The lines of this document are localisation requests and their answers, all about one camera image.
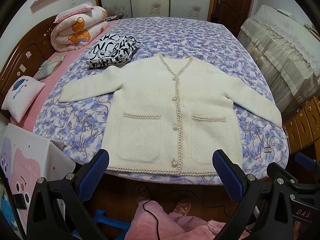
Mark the beige covered furniture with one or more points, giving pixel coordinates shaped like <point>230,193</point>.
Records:
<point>286,53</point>

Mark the pink fleece pajama legs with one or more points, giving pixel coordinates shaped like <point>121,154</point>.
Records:
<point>152,222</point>

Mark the cream knit cardigan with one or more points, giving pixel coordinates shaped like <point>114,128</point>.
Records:
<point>168,116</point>

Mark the small pink embroidered pillow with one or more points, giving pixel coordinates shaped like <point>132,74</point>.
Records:
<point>21,95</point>

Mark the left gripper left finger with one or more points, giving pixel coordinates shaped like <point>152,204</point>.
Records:
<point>56,208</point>

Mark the rolled bear print quilt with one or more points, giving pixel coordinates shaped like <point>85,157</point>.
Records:
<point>77,27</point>

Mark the dark wooden door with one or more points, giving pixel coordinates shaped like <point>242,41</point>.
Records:
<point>232,13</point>

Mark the blue plastic stool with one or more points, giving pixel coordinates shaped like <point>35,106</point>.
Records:
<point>107,221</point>

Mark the purple cat print blanket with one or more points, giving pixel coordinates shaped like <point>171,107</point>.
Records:
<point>81,125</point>

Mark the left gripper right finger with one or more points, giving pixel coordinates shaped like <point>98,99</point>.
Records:
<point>241,190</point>

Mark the black white folded garment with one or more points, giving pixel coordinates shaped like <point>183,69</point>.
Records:
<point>112,50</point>

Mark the orange wooden drawer cabinet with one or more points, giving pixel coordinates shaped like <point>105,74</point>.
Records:
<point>303,129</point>

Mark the pink bed sheet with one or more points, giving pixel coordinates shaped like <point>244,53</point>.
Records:
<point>30,116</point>

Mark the right floral slipper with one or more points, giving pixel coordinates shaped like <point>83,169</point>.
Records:
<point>183,206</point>

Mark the grey star cushion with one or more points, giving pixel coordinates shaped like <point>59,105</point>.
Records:
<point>48,67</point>

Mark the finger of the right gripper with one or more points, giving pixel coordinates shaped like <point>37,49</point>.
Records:
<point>305,161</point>

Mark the dark wooden headboard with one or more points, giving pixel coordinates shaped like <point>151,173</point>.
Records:
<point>29,53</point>

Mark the floral slipper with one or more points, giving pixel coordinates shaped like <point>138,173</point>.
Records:
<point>142,194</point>
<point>183,206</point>

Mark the left floral slipper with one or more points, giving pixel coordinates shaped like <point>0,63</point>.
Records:
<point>142,194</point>

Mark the pink cartoon cardboard box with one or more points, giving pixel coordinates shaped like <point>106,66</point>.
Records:
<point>25,157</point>

